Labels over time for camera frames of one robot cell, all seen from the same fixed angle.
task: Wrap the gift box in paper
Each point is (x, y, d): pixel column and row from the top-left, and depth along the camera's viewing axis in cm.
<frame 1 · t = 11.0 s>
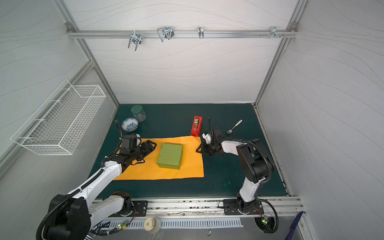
left hand: (155, 144, 86), fingers open
right hand: (200, 147, 94), fingers open
orange wrapping paper: (191, 166, 90), on the table
green gift box: (170, 156, 86), point 8 cm above the table
red tape dispenser: (196, 126, 103), point 6 cm above the table
green tape roll: (196, 122, 103), point 8 cm above the table
green lidded glass jar: (138, 112, 105), point 10 cm above the table
blue white ceramic bowl: (129, 124, 109), point 2 cm above the table

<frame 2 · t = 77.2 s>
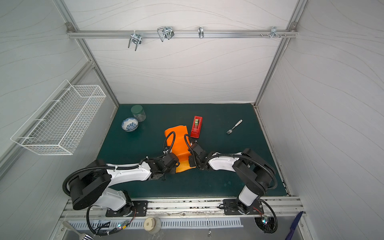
left hand: (175, 163, 89), fingers closed
right hand: (193, 154, 92), fingers closed
orange wrapping paper: (182, 142, 80), point 19 cm above the table
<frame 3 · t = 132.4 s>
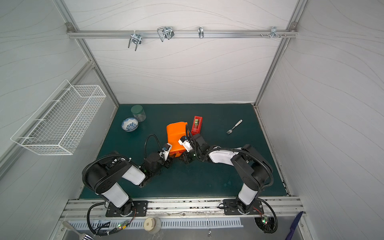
left hand: (173, 149, 91), fingers open
right hand: (180, 154, 87), fingers closed
orange wrapping paper: (175, 132, 97), point 8 cm above the table
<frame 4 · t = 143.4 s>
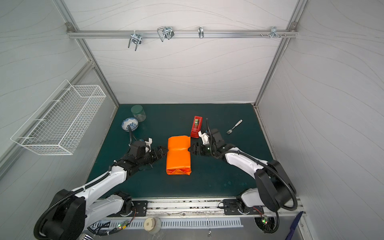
left hand: (166, 150, 85), fingers open
right hand: (194, 146, 84), fingers open
orange wrapping paper: (178, 159, 86), point 7 cm above the table
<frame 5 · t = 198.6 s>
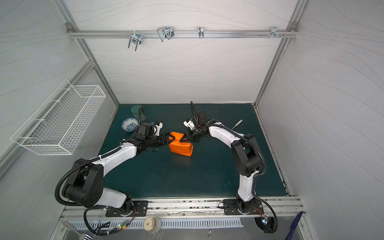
left hand: (172, 137, 87), fingers open
right hand: (182, 138, 86), fingers closed
orange wrapping paper: (176, 146, 86), point 11 cm above the table
